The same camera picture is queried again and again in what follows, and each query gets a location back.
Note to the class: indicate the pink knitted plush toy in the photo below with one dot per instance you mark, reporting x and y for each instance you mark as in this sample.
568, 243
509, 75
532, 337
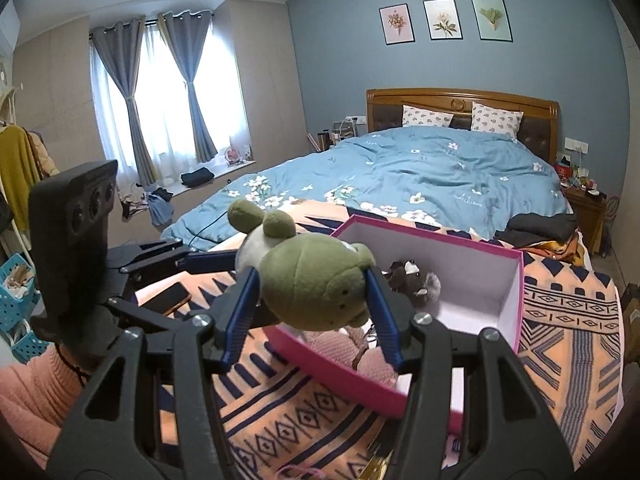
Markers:
330, 345

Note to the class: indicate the pink flower framed picture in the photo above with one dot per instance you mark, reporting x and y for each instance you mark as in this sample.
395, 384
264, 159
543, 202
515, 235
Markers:
397, 23

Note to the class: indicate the green leaf framed picture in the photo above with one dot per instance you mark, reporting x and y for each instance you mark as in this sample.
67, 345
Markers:
492, 19

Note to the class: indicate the cluttered nightstand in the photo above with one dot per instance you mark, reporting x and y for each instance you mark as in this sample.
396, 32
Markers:
575, 180

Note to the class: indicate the white wall socket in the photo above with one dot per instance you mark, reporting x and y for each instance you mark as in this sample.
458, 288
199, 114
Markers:
576, 145

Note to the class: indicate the pink windowsill ornament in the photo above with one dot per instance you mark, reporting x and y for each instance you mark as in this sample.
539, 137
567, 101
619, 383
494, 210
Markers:
235, 156

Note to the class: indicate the yellow hanging garment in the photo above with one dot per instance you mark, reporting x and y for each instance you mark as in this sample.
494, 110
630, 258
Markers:
15, 175

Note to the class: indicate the pink cardboard box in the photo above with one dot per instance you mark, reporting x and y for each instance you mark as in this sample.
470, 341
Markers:
325, 360

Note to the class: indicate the wooden nightstand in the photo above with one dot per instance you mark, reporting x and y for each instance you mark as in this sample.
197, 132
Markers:
587, 220

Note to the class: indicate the wooden bed headboard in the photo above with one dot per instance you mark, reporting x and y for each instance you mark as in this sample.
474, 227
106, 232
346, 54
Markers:
540, 125

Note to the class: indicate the grey curtain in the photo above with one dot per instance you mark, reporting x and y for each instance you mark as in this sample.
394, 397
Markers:
192, 100
130, 110

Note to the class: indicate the round patterned fan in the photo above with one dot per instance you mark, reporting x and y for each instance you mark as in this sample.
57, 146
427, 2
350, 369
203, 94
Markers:
613, 207

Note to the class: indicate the black folded cloth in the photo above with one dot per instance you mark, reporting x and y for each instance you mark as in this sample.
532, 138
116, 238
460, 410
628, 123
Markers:
197, 178

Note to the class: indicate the white power strip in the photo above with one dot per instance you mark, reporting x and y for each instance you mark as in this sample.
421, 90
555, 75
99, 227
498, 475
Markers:
355, 120

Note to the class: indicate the orange navy patterned blanket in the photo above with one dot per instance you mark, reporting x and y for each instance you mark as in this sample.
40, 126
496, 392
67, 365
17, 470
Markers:
565, 320

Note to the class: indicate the blue plastic baskets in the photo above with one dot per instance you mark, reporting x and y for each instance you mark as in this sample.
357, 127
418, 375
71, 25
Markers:
17, 280

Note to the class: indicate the blue clothes heap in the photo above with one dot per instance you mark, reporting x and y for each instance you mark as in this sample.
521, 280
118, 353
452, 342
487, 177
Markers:
161, 207

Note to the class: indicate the orange printed cloth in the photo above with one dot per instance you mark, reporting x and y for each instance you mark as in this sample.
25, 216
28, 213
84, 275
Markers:
560, 250

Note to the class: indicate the green white plush toy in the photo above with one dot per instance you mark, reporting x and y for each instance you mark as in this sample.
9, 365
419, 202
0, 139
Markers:
410, 280

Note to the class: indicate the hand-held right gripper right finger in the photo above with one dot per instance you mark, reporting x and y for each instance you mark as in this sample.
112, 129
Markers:
384, 320

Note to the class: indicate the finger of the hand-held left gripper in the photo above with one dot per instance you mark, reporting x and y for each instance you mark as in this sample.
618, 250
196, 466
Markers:
150, 312
210, 261

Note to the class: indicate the blue floral duvet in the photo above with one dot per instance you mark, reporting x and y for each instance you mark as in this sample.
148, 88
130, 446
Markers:
425, 175

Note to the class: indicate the white spotted pillow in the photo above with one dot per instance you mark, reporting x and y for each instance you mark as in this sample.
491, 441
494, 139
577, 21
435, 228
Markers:
427, 116
495, 119

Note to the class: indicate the black curtain rod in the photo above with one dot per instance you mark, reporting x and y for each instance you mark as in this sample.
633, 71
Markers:
150, 21

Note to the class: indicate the white flower framed picture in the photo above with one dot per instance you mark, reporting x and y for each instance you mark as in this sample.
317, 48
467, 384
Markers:
442, 19

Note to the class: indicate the black smartphone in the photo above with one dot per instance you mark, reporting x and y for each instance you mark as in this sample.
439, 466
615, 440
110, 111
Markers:
167, 299

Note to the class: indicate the bedside bottles and clutter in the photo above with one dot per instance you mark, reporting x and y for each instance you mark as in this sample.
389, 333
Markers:
330, 137

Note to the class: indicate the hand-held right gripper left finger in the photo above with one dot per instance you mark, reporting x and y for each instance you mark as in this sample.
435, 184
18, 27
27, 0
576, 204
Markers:
239, 320

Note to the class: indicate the person's left forearm pink sleeve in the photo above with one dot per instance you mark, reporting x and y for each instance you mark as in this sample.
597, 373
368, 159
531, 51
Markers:
35, 400

